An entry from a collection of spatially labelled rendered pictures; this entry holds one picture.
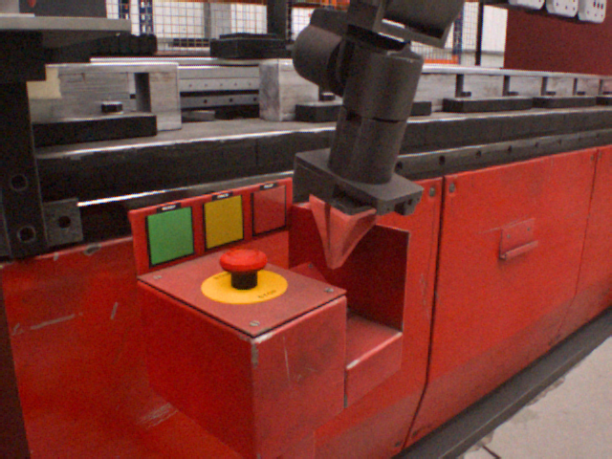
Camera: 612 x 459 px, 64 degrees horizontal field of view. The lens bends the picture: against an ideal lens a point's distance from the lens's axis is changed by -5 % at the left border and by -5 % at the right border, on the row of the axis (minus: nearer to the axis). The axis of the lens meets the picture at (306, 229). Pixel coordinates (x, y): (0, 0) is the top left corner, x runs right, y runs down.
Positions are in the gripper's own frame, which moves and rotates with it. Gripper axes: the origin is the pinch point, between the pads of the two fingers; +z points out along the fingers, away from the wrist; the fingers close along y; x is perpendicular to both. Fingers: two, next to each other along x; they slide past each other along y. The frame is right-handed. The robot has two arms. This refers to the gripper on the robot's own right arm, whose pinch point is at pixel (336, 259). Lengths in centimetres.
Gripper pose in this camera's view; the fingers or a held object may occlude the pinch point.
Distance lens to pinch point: 49.5
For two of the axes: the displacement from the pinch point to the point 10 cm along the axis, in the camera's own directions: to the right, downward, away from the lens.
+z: -2.0, 8.7, 4.5
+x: -6.8, 2.2, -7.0
